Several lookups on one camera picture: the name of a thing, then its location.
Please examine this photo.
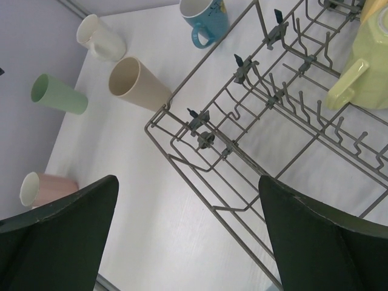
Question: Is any grey wire dish rack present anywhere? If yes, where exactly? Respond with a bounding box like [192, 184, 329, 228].
[145, 1, 387, 290]

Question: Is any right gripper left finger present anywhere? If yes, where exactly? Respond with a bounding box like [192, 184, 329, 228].
[1, 175, 119, 290]

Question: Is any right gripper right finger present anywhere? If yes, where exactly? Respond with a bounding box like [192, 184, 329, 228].
[258, 176, 387, 290]

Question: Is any white mug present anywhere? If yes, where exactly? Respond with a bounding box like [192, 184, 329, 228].
[76, 14, 127, 62]

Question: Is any green tumbler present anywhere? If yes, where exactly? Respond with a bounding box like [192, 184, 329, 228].
[31, 74, 88, 115]

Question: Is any dark blue mug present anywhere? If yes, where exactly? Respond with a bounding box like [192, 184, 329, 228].
[179, 0, 229, 49]

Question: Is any beige tumbler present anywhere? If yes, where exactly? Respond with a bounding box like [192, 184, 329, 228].
[108, 57, 172, 112]

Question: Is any yellow mug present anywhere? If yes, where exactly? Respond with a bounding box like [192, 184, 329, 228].
[360, 0, 387, 23]

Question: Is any pale yellow-green mug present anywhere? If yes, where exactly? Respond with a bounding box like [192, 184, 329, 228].
[324, 5, 387, 110]

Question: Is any pink mug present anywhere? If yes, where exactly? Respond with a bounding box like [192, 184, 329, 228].
[19, 172, 79, 207]

